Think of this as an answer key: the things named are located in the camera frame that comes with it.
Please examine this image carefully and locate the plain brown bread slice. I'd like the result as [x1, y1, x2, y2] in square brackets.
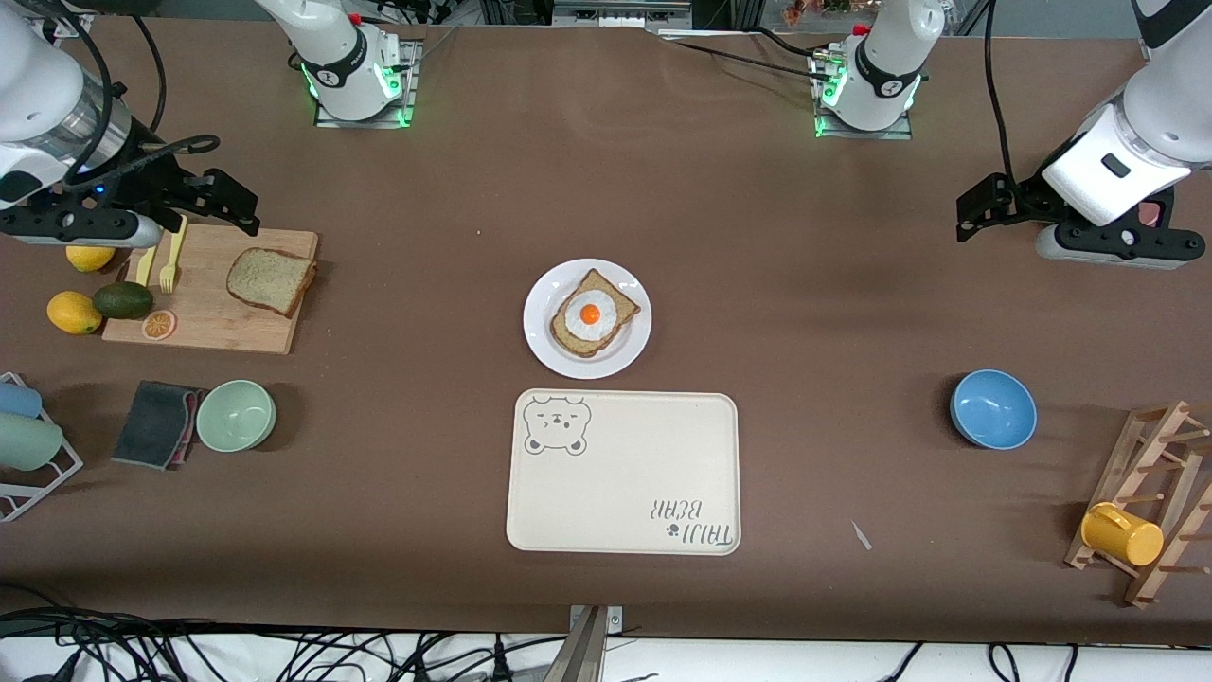
[226, 248, 318, 319]

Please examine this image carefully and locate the white round plate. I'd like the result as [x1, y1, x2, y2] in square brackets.
[524, 259, 652, 380]

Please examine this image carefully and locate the yellow plastic fork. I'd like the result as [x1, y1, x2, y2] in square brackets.
[159, 216, 188, 295]

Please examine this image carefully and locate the dark green avocado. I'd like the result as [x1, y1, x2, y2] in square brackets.
[93, 281, 154, 321]

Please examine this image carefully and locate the wooden cutting board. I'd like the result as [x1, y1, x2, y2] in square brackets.
[102, 227, 319, 356]

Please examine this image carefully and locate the blue bowl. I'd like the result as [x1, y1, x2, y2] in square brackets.
[950, 369, 1038, 450]

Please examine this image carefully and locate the pale green bowl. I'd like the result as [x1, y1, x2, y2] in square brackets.
[196, 380, 277, 453]

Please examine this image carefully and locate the grey pink folded cloth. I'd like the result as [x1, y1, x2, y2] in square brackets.
[112, 381, 205, 472]

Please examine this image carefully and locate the light blue cup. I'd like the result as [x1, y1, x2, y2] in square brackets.
[0, 382, 44, 420]

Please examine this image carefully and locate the pale green cup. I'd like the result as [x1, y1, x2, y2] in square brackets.
[0, 413, 64, 472]

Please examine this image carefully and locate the wooden mug rack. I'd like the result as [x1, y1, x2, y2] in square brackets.
[1065, 400, 1212, 608]

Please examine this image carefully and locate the yellow mug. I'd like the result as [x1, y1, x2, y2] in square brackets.
[1081, 502, 1165, 567]

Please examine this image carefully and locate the bread slice under egg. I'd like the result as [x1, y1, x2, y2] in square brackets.
[549, 269, 642, 359]

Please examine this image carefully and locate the fried egg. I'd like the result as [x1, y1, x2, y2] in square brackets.
[565, 290, 621, 343]

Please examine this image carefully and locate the cream bear print tray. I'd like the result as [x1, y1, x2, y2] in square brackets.
[506, 389, 741, 556]

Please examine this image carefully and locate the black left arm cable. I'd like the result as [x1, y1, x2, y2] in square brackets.
[983, 0, 1025, 190]

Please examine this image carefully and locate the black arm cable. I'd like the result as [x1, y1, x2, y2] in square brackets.
[38, 0, 221, 190]
[983, 0, 1025, 190]

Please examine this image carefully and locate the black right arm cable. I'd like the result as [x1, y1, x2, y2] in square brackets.
[38, 0, 221, 190]

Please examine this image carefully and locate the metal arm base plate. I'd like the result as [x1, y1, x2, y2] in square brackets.
[314, 38, 422, 129]
[812, 52, 916, 141]

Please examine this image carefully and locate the thin black table cable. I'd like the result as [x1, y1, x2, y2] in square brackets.
[663, 36, 834, 82]

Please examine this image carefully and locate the white wire rack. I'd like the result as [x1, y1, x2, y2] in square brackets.
[0, 372, 84, 523]

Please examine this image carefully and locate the aluminium frame profile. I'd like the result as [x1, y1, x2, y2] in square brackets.
[554, 0, 692, 29]

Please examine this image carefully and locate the black cable bundle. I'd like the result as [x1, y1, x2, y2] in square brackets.
[0, 606, 569, 682]

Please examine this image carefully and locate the metal table clamp bracket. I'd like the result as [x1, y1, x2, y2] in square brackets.
[542, 604, 624, 682]

